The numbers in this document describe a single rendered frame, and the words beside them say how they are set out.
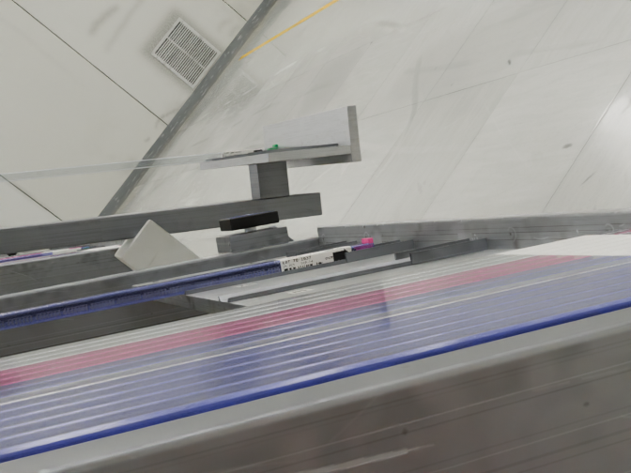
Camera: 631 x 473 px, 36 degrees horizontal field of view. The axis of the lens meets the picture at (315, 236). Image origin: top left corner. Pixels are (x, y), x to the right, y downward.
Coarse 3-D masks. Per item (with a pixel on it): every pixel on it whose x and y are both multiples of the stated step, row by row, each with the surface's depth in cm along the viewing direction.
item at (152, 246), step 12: (144, 228) 119; (156, 228) 120; (132, 240) 119; (144, 240) 119; (156, 240) 120; (168, 240) 120; (120, 252) 121; (132, 252) 119; (144, 252) 119; (156, 252) 120; (168, 252) 120; (180, 252) 121; (192, 252) 121; (132, 264) 119; (144, 264) 119; (156, 264) 120; (168, 264) 120
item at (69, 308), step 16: (224, 272) 73; (240, 272) 74; (256, 272) 74; (272, 272) 75; (128, 288) 72; (144, 288) 71; (160, 288) 71; (176, 288) 72; (192, 288) 72; (48, 304) 69; (64, 304) 69; (80, 304) 69; (96, 304) 70; (112, 304) 70; (128, 304) 70; (0, 320) 67; (16, 320) 68; (32, 320) 68; (48, 320) 68
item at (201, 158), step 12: (180, 156) 134; (192, 156) 134; (204, 156) 135; (216, 156) 135; (60, 168) 128; (72, 168) 129; (84, 168) 129; (96, 168) 130; (108, 168) 130; (120, 168) 131; (132, 168) 132; (0, 180) 126; (12, 180) 126
